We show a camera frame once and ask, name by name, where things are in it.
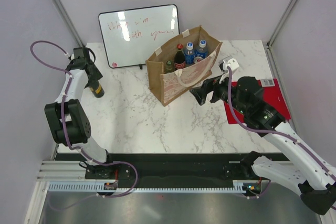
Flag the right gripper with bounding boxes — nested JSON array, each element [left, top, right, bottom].
[[189, 69, 248, 115]]

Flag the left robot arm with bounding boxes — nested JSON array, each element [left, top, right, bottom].
[[44, 47, 115, 178]]

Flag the blue-label water bottle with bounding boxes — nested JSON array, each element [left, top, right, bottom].
[[184, 42, 195, 65], [195, 40, 208, 59]]

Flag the white cable duct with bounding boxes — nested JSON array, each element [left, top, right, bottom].
[[48, 180, 256, 194]]

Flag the silver beverage can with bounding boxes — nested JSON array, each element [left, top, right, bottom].
[[194, 56, 203, 64]]

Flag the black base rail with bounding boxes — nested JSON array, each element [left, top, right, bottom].
[[79, 153, 259, 188]]

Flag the white dry-erase board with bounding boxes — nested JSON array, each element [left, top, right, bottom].
[[98, 4, 180, 69]]

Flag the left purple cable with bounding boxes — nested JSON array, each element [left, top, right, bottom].
[[30, 40, 139, 210]]

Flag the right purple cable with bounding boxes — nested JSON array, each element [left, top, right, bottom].
[[227, 66, 336, 200]]

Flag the brown canvas tote bag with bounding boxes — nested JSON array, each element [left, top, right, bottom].
[[145, 26, 222, 106]]

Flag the black and yellow can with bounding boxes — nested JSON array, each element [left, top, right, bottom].
[[89, 81, 104, 98]]

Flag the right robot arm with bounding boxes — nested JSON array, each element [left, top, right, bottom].
[[190, 77, 335, 215]]

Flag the purple cable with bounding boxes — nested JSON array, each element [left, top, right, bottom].
[[30, 40, 139, 210], [227, 66, 336, 200]]

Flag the Coca-Cola glass bottle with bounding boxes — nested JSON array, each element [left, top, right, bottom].
[[174, 44, 185, 70]]

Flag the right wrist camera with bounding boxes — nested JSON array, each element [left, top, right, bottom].
[[218, 56, 239, 83]]

